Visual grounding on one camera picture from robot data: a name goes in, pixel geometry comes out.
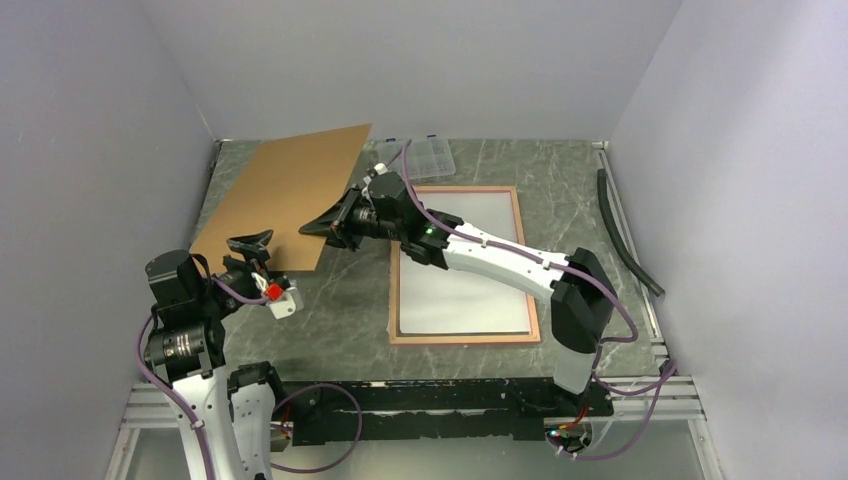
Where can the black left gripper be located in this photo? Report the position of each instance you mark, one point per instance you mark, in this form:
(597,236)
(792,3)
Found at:
(253,244)

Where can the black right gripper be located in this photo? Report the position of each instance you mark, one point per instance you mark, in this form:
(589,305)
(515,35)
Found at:
(336,223)

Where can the brown backing board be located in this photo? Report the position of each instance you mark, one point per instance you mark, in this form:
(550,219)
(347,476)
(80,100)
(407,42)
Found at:
(287,183)

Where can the sea and cloud photo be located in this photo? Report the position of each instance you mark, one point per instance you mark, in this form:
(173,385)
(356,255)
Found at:
(464,291)

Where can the pink wooden picture frame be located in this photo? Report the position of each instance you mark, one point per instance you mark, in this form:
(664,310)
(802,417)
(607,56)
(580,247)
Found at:
(464,338)

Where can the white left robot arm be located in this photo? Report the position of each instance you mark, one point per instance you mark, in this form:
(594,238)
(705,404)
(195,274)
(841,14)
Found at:
(223,416)

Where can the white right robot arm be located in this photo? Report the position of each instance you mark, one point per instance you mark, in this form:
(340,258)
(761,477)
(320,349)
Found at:
(575,287)

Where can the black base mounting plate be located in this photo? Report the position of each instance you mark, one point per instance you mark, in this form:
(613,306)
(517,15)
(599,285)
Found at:
(523,409)

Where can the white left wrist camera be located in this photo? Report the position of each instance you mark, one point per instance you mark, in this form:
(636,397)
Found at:
(283,301)

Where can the aluminium rail frame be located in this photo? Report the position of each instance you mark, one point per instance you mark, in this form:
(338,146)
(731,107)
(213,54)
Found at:
(341,335)

